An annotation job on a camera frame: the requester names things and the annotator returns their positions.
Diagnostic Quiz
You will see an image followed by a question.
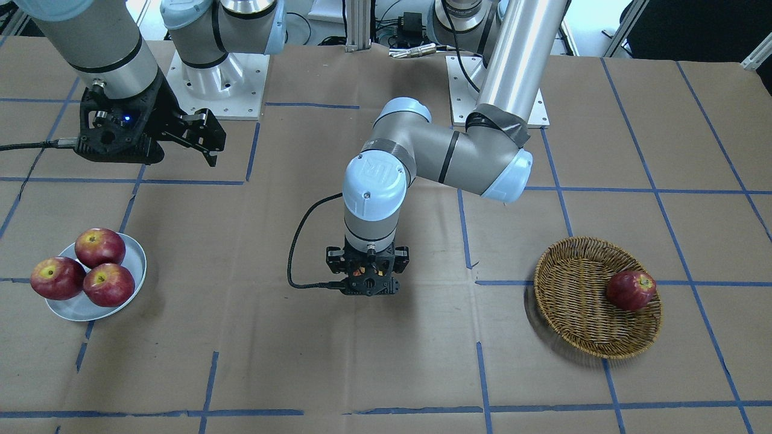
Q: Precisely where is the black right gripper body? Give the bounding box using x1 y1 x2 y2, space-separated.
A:
74 71 226 165

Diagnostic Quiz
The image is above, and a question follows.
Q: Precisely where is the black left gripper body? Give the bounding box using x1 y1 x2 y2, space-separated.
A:
326 241 409 297

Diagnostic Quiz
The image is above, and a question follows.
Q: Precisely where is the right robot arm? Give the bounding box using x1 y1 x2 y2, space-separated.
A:
2 1 286 167

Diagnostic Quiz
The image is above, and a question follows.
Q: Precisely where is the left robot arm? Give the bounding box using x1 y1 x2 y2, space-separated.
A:
318 1 569 297

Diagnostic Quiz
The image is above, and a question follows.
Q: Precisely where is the red apple on plate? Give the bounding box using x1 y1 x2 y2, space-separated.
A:
83 263 135 307
30 256 86 300
74 227 126 269

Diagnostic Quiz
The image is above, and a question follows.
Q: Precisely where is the light blue plate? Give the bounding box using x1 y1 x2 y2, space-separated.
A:
46 233 147 322

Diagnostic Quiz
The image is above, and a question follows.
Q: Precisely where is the woven wicker basket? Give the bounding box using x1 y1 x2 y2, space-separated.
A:
533 236 663 360

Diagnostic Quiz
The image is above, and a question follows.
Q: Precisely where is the dark red apple in basket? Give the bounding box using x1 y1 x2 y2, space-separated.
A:
606 270 657 312

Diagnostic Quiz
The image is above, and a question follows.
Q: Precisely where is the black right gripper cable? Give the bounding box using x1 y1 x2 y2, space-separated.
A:
0 140 78 153

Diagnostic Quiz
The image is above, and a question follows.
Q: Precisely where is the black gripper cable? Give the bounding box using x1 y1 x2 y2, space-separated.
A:
0 140 78 153
287 192 346 291

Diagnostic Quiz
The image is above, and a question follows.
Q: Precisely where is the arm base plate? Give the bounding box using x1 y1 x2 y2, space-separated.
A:
445 55 551 128
166 53 272 121

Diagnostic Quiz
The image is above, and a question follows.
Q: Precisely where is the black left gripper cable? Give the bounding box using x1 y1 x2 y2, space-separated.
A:
287 192 346 291

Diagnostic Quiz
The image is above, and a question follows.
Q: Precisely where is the aluminium frame post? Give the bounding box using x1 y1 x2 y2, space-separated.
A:
343 0 375 52

